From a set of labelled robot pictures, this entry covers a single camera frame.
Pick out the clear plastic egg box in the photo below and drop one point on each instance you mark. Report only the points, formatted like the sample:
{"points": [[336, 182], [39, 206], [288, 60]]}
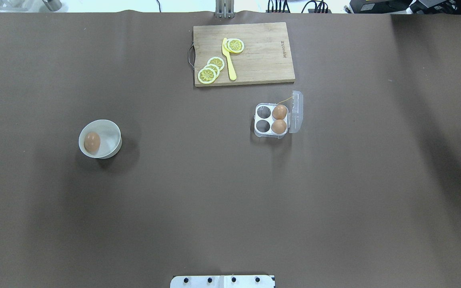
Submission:
{"points": [[263, 118]]}

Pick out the brown egg in box far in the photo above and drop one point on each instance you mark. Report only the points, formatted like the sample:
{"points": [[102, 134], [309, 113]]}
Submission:
{"points": [[279, 112]]}

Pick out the white bowl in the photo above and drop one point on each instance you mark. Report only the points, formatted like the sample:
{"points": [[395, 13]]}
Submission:
{"points": [[111, 138]]}

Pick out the lemon slice upper left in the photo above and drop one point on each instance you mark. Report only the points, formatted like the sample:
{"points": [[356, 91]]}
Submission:
{"points": [[218, 61]]}

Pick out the lemon slice lower left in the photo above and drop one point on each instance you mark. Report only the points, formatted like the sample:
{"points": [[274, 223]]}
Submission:
{"points": [[207, 75]]}

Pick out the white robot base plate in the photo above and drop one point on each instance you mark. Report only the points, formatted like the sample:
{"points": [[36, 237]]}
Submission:
{"points": [[223, 281]]}

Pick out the lemon slice middle left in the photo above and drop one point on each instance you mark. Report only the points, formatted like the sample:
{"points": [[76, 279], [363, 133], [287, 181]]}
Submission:
{"points": [[214, 68]]}

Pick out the brown egg from bowl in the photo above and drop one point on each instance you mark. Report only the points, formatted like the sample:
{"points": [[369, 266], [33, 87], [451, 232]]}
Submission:
{"points": [[92, 142]]}

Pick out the wooden cutting board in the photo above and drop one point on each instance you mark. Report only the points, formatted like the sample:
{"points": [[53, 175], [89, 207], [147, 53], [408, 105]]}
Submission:
{"points": [[266, 58]]}

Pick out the brown egg in box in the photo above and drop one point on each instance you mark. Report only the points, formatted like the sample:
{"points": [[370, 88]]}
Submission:
{"points": [[279, 127], [279, 112]]}

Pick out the brown egg in box near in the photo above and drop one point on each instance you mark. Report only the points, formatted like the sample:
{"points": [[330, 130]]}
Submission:
{"points": [[279, 127]]}

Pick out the lemon slice near knife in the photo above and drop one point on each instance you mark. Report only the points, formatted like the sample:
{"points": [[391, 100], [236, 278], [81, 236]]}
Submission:
{"points": [[234, 45]]}

